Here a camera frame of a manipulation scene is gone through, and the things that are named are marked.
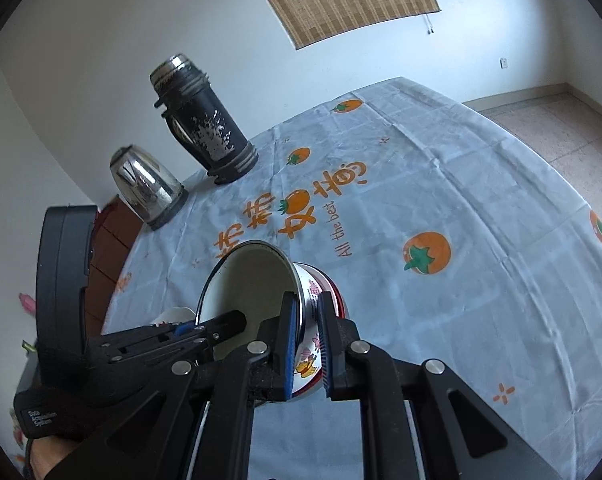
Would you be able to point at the pink thermos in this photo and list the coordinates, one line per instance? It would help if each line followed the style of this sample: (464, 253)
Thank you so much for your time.
(26, 303)

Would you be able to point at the stainless steel electric kettle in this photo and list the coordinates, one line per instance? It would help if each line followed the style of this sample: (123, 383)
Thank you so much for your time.
(143, 185)

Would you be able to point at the white enamel bowl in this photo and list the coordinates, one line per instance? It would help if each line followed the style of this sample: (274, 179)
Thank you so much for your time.
(261, 285)

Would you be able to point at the red-rimmed enamel bowl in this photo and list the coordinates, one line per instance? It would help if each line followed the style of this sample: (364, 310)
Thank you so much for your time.
(328, 292)

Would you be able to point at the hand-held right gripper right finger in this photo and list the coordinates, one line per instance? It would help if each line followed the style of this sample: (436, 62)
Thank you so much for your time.
(328, 355)

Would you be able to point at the person's left forearm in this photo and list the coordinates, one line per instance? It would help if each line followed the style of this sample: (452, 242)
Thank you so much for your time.
(46, 457)

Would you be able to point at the white red-flower deep plate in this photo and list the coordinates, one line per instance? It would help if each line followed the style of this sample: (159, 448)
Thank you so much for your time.
(173, 316)

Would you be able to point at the pile of household clutter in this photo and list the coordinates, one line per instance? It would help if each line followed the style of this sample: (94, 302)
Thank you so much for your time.
(17, 435)

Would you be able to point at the brown wooden sideboard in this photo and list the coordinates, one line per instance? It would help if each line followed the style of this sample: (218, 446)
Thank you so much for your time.
(111, 260)

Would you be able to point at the black worn thermos flask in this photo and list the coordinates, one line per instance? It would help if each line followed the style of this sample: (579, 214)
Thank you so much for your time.
(206, 125)

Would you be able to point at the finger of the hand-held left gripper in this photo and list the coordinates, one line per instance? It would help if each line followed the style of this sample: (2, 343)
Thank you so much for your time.
(226, 325)
(182, 329)

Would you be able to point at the printed persimmon tablecloth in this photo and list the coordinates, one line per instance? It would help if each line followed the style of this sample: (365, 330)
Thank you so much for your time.
(431, 240)

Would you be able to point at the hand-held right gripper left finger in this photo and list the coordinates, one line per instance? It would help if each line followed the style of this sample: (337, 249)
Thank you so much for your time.
(288, 350)

